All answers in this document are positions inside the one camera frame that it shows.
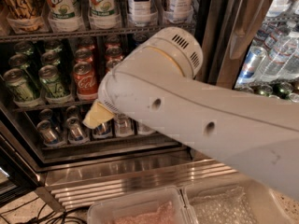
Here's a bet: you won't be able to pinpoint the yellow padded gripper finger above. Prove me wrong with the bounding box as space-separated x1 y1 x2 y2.
83 101 114 129

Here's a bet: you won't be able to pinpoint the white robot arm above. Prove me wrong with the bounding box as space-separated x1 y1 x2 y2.
83 27 299 200

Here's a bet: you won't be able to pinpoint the front right Red Bull can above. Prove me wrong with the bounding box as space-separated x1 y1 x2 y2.
93 122 113 139

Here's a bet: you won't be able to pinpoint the front middle Red Bull can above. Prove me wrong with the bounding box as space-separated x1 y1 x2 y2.
66 117 88 141

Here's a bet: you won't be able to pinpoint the front left Coca-Cola can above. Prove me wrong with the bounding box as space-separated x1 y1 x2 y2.
73 62 98 100

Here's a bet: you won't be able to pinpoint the front left Red Bull can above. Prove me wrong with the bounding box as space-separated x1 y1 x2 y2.
36 120 63 146

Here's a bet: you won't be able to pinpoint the green can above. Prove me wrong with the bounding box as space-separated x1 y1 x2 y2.
38 65 71 104
4 68 40 103

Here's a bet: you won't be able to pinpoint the front left green can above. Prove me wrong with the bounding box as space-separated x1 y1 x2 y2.
4 68 40 103

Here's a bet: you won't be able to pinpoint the Red Bull can behind glass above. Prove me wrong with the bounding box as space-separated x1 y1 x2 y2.
236 46 266 85

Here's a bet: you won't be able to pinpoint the left water bottle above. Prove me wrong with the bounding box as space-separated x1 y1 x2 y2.
114 114 135 137

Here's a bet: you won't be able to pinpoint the water bottle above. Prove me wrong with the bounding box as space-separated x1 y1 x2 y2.
137 122 155 135
114 114 135 137

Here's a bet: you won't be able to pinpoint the middle water bottle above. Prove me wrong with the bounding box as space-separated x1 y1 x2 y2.
137 122 155 135

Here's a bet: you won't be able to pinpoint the right 7up bottle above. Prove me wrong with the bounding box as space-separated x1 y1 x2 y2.
89 0 120 29

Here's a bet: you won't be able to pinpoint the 7up bottle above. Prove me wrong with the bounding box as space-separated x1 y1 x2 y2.
46 0 80 32
89 0 120 29

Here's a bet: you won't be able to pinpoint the left 7up bottle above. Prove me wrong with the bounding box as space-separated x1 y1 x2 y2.
46 0 80 32

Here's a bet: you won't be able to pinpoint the left clear plastic bin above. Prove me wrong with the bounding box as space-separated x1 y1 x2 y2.
87 186 191 224

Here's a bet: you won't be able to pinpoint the clear plastic bin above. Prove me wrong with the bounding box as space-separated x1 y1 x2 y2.
87 186 191 224
182 174 294 224

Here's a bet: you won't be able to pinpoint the left white tea bottle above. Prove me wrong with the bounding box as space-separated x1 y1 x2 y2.
128 0 154 26

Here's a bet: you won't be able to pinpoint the white tea bottle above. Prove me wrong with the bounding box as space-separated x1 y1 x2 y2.
164 0 192 23
128 0 154 26

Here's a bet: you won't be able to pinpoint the right white tea bottle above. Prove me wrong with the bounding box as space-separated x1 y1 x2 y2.
164 0 192 23

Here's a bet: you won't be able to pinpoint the right clear plastic bin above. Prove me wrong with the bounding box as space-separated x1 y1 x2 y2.
182 174 294 224

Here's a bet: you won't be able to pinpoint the black floor cables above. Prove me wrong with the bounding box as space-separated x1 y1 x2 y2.
0 196 88 224

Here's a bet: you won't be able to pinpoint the steel fridge door frame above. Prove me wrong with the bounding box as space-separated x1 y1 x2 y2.
181 0 281 161

